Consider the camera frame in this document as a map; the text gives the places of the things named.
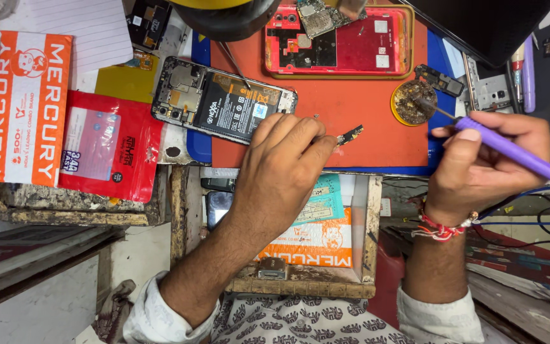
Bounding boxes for person's right hand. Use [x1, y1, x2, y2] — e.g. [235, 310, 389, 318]
[424, 111, 550, 227]

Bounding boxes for person's left hand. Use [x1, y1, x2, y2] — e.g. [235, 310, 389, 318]
[233, 113, 339, 231]

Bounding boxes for purple soldering iron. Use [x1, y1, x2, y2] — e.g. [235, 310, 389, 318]
[414, 96, 550, 197]

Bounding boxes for small black circuit board strip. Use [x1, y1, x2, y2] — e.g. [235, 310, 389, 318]
[336, 125, 365, 146]

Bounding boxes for teal packet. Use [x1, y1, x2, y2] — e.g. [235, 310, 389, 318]
[291, 173, 346, 226]

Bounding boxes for black phone with glossy screen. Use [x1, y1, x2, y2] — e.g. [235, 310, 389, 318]
[205, 190, 235, 231]

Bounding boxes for small orange white packet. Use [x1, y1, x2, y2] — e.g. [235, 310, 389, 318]
[255, 206, 353, 269]

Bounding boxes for opened black smartphone with battery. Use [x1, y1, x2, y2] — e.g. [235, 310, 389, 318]
[151, 56, 299, 145]

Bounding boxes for orange work mat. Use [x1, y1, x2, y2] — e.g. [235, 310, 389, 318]
[210, 18, 429, 169]

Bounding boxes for small grey metal part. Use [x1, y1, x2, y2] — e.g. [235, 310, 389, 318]
[257, 257, 288, 281]

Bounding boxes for yellow round flux tin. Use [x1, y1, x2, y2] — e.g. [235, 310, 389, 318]
[391, 79, 439, 128]

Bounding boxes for red printed packet heap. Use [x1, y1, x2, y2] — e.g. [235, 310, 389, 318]
[465, 226, 550, 289]

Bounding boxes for black phone speaker module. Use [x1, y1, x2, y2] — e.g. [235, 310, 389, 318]
[413, 64, 465, 98]

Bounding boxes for worn wooden drawer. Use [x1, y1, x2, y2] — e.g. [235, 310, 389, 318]
[169, 165, 384, 300]

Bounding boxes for purple pen tool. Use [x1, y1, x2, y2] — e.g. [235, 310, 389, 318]
[522, 35, 537, 114]

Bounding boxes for metal tweezers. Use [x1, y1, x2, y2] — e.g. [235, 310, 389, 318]
[217, 40, 252, 90]

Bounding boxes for white red screwdriver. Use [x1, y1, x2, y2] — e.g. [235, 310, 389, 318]
[510, 42, 526, 104]

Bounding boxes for white patterned shirt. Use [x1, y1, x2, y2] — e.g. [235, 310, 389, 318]
[122, 270, 487, 344]

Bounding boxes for black flat screen device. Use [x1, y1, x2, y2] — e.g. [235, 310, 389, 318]
[398, 0, 550, 69]

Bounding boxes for grey phone motherboard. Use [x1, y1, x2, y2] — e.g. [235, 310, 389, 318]
[296, 0, 368, 39]

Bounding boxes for black yellow round lamp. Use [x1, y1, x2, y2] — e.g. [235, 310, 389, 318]
[166, 0, 283, 43]

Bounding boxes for red plastic packet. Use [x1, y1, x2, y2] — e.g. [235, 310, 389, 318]
[57, 90, 165, 204]

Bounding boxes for yellow paper sheet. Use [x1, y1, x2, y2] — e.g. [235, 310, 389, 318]
[94, 52, 160, 105]

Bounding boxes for black phone board part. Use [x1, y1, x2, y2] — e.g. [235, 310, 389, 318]
[125, 0, 173, 54]

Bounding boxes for worn wooden tray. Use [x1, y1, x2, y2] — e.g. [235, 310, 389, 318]
[0, 154, 170, 227]

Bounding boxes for white lined paper sheet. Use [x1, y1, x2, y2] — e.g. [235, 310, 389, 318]
[0, 0, 134, 73]

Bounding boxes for large orange white packet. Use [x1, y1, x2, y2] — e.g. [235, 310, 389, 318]
[0, 31, 74, 188]

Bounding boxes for red white thread bracelet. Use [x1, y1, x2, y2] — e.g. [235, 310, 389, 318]
[411, 205, 480, 244]

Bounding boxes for blue cable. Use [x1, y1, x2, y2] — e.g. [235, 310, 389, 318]
[476, 185, 550, 226]

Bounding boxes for silver phone middle frame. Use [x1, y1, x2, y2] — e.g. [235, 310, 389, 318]
[462, 53, 525, 116]

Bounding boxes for opened red smartphone frame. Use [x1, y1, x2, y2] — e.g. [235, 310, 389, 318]
[264, 4, 415, 80]

